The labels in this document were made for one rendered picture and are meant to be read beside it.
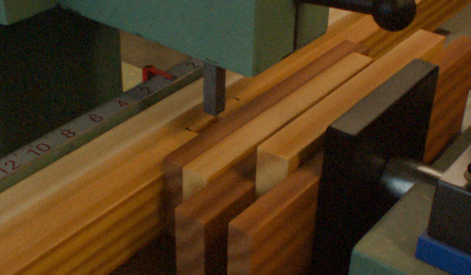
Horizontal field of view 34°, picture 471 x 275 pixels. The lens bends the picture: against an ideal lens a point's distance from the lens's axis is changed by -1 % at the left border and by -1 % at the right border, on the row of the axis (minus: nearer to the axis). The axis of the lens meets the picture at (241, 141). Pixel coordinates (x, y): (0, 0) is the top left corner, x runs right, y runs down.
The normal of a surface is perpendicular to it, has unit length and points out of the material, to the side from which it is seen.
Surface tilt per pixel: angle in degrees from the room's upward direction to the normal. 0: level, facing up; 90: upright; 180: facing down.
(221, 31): 90
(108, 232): 90
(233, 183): 0
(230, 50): 90
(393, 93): 0
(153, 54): 0
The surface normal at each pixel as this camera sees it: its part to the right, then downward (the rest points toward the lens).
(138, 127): 0.03, -0.84
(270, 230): 0.80, 0.34
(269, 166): -0.60, 0.42
